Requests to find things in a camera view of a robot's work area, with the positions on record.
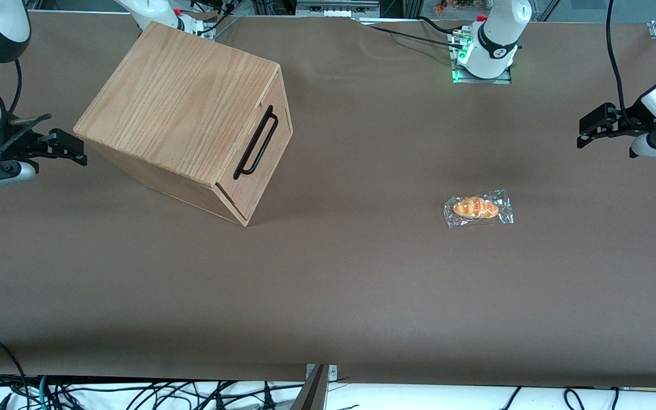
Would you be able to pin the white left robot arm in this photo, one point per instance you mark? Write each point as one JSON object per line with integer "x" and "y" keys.
{"x": 496, "y": 40}

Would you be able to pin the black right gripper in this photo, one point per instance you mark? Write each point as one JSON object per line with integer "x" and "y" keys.
{"x": 16, "y": 144}

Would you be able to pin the packaged croissant in clear wrap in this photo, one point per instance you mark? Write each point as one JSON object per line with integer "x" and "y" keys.
{"x": 476, "y": 207}

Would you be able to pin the dark metal bar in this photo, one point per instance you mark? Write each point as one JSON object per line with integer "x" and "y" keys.
{"x": 312, "y": 393}

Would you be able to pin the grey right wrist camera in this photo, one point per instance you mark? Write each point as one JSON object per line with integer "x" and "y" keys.
{"x": 3, "y": 173}

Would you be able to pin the light wooden drawer cabinet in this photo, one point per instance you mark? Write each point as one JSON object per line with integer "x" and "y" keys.
{"x": 174, "y": 102}

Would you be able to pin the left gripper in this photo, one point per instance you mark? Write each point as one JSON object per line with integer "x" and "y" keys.
{"x": 627, "y": 123}

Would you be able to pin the small metal table bracket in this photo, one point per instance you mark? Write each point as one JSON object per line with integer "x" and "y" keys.
{"x": 332, "y": 372}

